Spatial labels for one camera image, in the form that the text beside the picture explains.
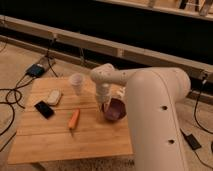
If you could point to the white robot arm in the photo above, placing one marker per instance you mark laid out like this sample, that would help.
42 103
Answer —
150 97

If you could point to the black smartphone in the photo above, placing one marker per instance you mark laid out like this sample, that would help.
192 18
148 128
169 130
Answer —
44 109

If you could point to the black power brick right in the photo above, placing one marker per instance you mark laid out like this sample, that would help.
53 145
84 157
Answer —
192 141

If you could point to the white tube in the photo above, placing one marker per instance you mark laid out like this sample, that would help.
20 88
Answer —
121 92

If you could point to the orange carrot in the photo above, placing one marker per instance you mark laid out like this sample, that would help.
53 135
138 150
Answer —
74 118

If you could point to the dark purple ceramic bowl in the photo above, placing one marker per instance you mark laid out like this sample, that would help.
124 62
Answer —
116 110

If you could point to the wooden table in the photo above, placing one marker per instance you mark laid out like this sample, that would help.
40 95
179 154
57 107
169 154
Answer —
39 139

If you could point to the black power adapter box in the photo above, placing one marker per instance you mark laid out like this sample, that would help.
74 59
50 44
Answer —
35 71

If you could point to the white computer mouse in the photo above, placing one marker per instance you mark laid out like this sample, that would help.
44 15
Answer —
54 97

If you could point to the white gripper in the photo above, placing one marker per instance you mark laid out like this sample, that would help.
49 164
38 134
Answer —
103 95

